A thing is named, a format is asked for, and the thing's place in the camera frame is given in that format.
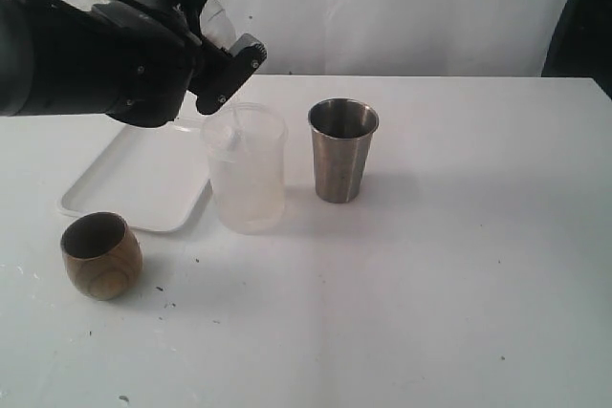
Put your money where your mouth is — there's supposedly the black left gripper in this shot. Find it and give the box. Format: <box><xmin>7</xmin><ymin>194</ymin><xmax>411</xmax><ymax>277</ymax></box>
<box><xmin>90</xmin><ymin>0</ymin><xmax>267</xmax><ymax>128</ymax></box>

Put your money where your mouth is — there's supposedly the stainless steel cup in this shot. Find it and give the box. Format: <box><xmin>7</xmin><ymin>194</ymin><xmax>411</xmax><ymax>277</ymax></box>
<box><xmin>308</xmin><ymin>97</ymin><xmax>380</xmax><ymax>204</ymax></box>

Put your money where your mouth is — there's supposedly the brown wooden cup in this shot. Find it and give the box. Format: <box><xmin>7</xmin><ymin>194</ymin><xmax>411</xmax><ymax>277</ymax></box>
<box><xmin>60</xmin><ymin>212</ymin><xmax>143</xmax><ymax>301</ymax></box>

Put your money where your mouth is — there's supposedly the clear shaker strainer lid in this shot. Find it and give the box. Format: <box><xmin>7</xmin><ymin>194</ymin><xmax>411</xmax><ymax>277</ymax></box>
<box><xmin>200</xmin><ymin>0</ymin><xmax>237</xmax><ymax>50</ymax></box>

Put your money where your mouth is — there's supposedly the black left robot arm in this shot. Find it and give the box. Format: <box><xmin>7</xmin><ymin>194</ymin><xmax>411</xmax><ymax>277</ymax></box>
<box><xmin>1</xmin><ymin>0</ymin><xmax>208</xmax><ymax>128</ymax></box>

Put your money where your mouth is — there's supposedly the frosted plastic container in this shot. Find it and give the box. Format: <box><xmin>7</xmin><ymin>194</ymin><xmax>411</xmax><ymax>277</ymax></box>
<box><xmin>201</xmin><ymin>102</ymin><xmax>288</xmax><ymax>234</ymax></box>

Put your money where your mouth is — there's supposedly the white plastic tray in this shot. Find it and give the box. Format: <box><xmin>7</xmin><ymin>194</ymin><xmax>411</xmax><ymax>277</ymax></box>
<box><xmin>58</xmin><ymin>117</ymin><xmax>209</xmax><ymax>233</ymax></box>

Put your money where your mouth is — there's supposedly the dark object at right edge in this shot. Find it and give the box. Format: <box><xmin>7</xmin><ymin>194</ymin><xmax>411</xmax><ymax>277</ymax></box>
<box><xmin>542</xmin><ymin>0</ymin><xmax>611</xmax><ymax>86</ymax></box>

